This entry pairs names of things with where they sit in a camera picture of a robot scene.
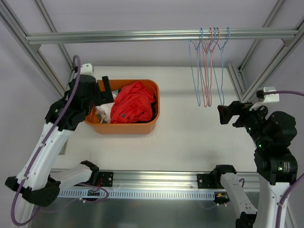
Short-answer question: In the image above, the white tank top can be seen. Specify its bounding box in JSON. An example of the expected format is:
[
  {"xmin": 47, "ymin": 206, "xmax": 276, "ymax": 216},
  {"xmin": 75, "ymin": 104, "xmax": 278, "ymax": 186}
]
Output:
[{"xmin": 95, "ymin": 102, "xmax": 115, "ymax": 124}]

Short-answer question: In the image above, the red tank top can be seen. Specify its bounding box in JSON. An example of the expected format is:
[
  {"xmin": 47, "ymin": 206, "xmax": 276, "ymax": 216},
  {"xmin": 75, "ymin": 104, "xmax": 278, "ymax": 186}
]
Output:
[{"xmin": 110, "ymin": 81, "xmax": 155, "ymax": 124}]

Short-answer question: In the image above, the black tank top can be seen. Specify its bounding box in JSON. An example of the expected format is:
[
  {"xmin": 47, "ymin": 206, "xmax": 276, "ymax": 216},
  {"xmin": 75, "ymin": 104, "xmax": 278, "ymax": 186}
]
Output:
[{"xmin": 138, "ymin": 96, "xmax": 157, "ymax": 123}]

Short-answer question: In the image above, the blue hanger with red top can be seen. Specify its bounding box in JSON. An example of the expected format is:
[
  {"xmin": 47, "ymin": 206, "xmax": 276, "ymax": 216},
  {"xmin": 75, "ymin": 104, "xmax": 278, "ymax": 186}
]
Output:
[{"xmin": 214, "ymin": 27, "xmax": 231, "ymax": 105}]

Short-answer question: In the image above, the pink wire hanger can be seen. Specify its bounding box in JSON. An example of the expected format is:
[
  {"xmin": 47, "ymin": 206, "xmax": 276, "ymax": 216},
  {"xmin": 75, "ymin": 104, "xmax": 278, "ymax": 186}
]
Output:
[
  {"xmin": 201, "ymin": 27, "xmax": 220, "ymax": 107},
  {"xmin": 195, "ymin": 28, "xmax": 212, "ymax": 107}
]

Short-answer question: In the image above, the blue wire hanger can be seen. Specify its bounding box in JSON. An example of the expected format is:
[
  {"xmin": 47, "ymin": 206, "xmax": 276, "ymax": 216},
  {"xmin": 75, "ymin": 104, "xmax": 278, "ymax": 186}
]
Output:
[{"xmin": 188, "ymin": 28, "xmax": 206, "ymax": 107}]

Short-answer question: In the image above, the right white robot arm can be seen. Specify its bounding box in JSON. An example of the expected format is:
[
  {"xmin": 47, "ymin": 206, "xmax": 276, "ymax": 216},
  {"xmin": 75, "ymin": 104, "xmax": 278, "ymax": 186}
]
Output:
[{"xmin": 209, "ymin": 101, "xmax": 299, "ymax": 228}]

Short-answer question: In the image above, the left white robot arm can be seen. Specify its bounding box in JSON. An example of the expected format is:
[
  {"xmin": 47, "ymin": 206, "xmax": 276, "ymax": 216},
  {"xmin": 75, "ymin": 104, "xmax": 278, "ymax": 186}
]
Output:
[{"xmin": 5, "ymin": 75, "xmax": 114, "ymax": 227}]

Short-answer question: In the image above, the orange plastic basket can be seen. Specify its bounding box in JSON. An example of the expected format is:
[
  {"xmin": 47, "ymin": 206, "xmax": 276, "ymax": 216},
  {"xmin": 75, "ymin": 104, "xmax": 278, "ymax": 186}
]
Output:
[{"xmin": 85, "ymin": 79, "xmax": 160, "ymax": 134}]

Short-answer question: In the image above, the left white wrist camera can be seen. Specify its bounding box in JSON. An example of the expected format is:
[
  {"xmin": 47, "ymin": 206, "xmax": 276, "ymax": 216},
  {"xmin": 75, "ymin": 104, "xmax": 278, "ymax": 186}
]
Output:
[{"xmin": 79, "ymin": 63, "xmax": 94, "ymax": 76}]

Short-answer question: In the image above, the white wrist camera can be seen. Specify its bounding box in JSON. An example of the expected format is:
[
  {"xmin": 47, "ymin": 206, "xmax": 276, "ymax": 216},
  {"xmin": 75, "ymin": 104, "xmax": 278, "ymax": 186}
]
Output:
[
  {"xmin": 79, "ymin": 63, "xmax": 94, "ymax": 76},
  {"xmin": 249, "ymin": 86, "xmax": 280, "ymax": 111}
]

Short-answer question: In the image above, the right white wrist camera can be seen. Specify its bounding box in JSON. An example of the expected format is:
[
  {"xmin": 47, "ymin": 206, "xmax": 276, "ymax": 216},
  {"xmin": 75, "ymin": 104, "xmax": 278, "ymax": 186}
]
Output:
[{"xmin": 249, "ymin": 86, "xmax": 280, "ymax": 111}]

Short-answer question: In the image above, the right aluminium frame post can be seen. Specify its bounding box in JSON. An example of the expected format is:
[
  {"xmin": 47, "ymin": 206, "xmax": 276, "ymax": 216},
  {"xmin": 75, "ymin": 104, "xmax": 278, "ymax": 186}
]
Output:
[{"xmin": 227, "ymin": 0, "xmax": 304, "ymax": 103}]

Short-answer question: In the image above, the aluminium frame post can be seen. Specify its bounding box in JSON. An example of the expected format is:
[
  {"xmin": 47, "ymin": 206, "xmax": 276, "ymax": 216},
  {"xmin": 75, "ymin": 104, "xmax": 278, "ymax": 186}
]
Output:
[
  {"xmin": 0, "ymin": 0, "xmax": 73, "ymax": 97},
  {"xmin": 227, "ymin": 0, "xmax": 304, "ymax": 103}
]

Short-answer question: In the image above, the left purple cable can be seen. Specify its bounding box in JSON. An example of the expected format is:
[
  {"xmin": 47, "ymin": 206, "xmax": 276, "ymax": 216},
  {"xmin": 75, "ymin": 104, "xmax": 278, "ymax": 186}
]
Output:
[{"xmin": 10, "ymin": 55, "xmax": 110, "ymax": 226}]

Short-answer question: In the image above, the left aluminium frame post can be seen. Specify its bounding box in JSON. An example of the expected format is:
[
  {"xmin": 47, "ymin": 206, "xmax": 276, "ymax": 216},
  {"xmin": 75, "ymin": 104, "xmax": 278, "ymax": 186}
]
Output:
[{"xmin": 0, "ymin": 0, "xmax": 73, "ymax": 97}]

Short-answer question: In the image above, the aluminium hanging rail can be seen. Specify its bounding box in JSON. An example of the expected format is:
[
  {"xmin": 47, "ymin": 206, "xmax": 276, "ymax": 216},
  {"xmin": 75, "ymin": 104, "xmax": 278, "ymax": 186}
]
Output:
[{"xmin": 26, "ymin": 28, "xmax": 299, "ymax": 45}]

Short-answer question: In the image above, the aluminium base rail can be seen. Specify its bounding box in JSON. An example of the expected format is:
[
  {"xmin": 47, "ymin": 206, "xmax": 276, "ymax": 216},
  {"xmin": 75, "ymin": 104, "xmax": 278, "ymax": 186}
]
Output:
[{"xmin": 47, "ymin": 170, "xmax": 261, "ymax": 190}]

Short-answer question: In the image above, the white slotted cable duct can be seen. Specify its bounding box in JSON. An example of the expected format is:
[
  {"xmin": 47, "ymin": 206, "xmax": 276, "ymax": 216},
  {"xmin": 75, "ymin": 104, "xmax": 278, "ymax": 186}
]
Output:
[{"xmin": 59, "ymin": 188, "xmax": 215, "ymax": 201}]

